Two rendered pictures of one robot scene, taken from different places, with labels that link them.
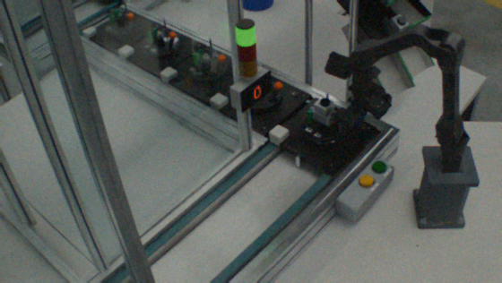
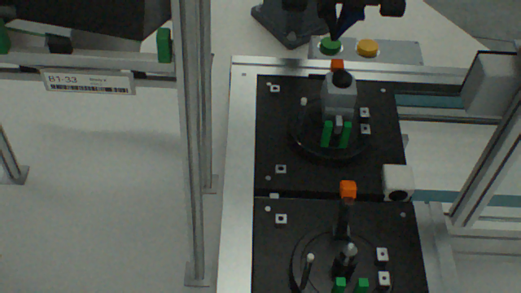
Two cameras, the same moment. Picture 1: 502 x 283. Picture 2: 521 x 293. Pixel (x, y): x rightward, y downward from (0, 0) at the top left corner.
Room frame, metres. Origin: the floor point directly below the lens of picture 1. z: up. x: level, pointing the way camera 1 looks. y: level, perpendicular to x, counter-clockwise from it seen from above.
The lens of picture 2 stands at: (1.84, 0.13, 1.69)
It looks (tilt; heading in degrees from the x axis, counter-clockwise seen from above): 51 degrees down; 223
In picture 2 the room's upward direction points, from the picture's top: 6 degrees clockwise
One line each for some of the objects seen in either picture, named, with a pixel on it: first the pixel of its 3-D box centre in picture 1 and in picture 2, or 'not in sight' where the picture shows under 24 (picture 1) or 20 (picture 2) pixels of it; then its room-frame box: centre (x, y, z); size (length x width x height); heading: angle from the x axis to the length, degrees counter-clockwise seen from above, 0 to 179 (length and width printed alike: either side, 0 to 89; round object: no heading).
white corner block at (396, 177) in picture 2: (279, 135); (396, 183); (1.30, -0.08, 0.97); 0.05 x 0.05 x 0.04; 46
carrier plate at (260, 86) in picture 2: (324, 133); (328, 134); (1.31, -0.22, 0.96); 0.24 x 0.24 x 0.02; 46
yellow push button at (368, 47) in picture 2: (366, 182); (367, 49); (1.10, -0.31, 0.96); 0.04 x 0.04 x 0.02
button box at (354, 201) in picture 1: (365, 189); (364, 61); (1.10, -0.31, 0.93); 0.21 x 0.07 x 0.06; 136
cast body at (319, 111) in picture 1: (322, 108); (339, 98); (1.31, -0.21, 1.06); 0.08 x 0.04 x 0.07; 46
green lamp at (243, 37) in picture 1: (246, 33); not in sight; (1.25, 0.00, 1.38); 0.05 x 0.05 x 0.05
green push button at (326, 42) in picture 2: (379, 167); (330, 46); (1.15, -0.36, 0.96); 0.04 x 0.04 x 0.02
